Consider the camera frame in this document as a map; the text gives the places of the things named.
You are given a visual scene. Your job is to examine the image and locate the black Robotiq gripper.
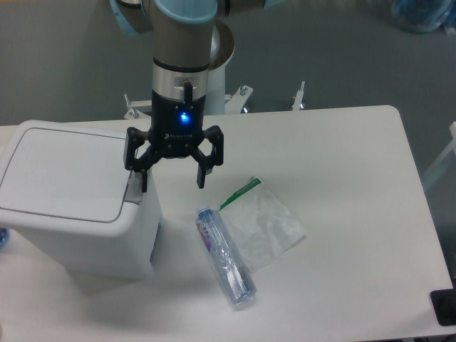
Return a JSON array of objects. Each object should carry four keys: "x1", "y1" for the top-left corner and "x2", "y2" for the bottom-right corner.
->
[{"x1": 123, "y1": 91, "x2": 224, "y2": 192}]

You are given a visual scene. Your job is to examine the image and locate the white push-lid trash can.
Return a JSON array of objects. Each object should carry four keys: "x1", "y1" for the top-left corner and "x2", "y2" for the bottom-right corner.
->
[{"x1": 1, "y1": 120, "x2": 162, "y2": 279}]

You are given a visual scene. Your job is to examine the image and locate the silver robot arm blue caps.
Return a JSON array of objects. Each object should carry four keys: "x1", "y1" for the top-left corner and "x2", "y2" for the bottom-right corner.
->
[{"x1": 110, "y1": 1, "x2": 277, "y2": 192}]

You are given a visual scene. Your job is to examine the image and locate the blue object behind trash can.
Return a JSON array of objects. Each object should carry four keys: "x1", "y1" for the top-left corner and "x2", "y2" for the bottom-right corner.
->
[{"x1": 0, "y1": 228, "x2": 9, "y2": 249}]

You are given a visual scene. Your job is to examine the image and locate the clear plastic water bottle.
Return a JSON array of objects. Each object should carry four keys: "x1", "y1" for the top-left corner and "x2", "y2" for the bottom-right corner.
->
[{"x1": 195, "y1": 206, "x2": 257, "y2": 311}]

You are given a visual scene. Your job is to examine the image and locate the crumpled white plastic bag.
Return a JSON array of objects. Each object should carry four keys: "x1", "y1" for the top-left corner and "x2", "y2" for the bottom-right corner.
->
[{"x1": 219, "y1": 177, "x2": 306, "y2": 273}]

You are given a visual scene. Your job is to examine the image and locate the blue plastic bag on floor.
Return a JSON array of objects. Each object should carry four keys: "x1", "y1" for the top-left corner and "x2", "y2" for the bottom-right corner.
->
[{"x1": 390, "y1": 1, "x2": 455, "y2": 33}]

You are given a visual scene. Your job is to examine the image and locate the black device at table edge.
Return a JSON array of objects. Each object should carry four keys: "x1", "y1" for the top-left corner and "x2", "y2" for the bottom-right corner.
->
[{"x1": 430, "y1": 289, "x2": 455, "y2": 326}]

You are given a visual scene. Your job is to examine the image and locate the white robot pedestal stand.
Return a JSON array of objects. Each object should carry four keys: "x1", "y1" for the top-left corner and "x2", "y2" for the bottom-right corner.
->
[{"x1": 123, "y1": 24, "x2": 307, "y2": 120}]

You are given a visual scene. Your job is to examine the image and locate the white frame at right edge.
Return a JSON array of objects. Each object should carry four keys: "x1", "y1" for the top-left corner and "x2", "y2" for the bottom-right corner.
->
[{"x1": 421, "y1": 122, "x2": 455, "y2": 192}]

